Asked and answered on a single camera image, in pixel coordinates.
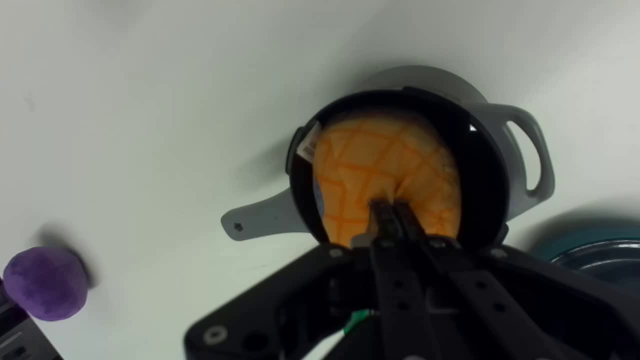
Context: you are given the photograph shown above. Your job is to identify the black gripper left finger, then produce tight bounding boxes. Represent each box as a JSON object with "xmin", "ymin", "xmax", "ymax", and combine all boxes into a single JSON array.
[{"xmin": 368, "ymin": 197, "xmax": 431, "ymax": 360}]

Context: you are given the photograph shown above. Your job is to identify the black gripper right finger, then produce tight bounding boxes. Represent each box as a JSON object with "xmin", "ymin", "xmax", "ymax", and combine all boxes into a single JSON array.
[{"xmin": 396, "ymin": 202, "xmax": 545, "ymax": 360}]

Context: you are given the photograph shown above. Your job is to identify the orange cloth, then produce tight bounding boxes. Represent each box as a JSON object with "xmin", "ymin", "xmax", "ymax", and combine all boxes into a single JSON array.
[{"xmin": 296, "ymin": 113, "xmax": 464, "ymax": 250}]

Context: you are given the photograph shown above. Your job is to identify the purple plush toy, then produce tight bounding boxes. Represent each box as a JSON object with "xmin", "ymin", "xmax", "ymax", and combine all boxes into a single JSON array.
[{"xmin": 2, "ymin": 244, "xmax": 92, "ymax": 323}]

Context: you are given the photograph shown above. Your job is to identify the teal bowl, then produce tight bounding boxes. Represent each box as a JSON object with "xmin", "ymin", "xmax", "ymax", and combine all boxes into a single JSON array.
[{"xmin": 530, "ymin": 218, "xmax": 640, "ymax": 290}]

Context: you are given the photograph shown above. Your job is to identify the grey pot with handles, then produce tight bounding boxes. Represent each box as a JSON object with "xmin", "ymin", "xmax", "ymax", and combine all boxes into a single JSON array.
[{"xmin": 221, "ymin": 64, "xmax": 559, "ymax": 252}]

